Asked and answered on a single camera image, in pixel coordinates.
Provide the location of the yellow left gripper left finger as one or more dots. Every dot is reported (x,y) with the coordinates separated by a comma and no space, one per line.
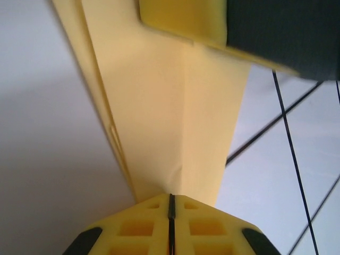
(138,228)

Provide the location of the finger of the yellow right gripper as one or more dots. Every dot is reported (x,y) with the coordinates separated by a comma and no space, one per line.
(265,32)

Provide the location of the yellow cloth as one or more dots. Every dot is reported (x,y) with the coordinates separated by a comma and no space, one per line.
(159,106)

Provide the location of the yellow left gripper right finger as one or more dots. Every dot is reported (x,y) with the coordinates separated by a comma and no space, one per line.
(212,228)

